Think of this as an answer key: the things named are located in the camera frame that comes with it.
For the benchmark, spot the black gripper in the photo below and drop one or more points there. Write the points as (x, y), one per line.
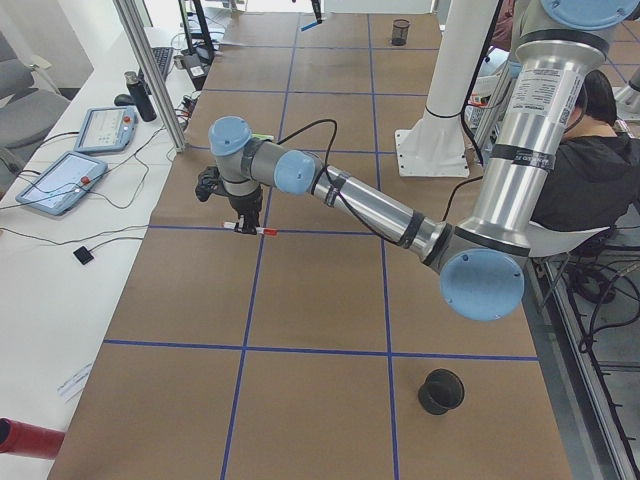
(246, 202)

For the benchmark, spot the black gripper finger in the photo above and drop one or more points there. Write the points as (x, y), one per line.
(316, 6)

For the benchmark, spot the red capped marker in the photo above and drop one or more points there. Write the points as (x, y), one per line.
(249, 230)

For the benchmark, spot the blue marker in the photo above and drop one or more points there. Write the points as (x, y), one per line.
(311, 25)

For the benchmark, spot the near black mesh cup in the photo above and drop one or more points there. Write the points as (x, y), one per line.
(400, 29)

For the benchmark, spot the black mesh cup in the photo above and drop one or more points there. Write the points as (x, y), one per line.
(441, 392)
(400, 29)

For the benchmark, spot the brown paper mat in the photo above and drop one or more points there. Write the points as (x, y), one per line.
(300, 356)

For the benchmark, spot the black keyboard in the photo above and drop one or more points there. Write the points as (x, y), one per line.
(163, 57)

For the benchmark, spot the small black puck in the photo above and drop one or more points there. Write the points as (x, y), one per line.
(83, 255)

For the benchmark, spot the black water bottle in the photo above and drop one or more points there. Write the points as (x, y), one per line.
(140, 96)

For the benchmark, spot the far blue teach pendant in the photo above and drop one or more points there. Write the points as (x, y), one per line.
(106, 130)

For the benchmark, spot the blue teach pendant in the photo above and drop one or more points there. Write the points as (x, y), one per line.
(106, 130)
(63, 184)

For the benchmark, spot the black computer mouse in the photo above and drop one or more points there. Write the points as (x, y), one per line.
(123, 100)

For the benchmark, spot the near blue teach pendant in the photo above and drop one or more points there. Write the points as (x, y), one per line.
(63, 184)

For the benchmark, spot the far black mesh cup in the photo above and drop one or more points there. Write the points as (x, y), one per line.
(441, 392)

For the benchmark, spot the red cylinder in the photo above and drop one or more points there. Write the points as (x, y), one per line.
(22, 439)

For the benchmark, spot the person in black jacket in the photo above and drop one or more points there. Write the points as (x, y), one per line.
(596, 173)

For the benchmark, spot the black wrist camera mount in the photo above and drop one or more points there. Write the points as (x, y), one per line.
(209, 183)

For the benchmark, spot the aluminium frame post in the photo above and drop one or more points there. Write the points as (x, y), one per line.
(134, 29)

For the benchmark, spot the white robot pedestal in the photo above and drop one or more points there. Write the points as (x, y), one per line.
(434, 146)

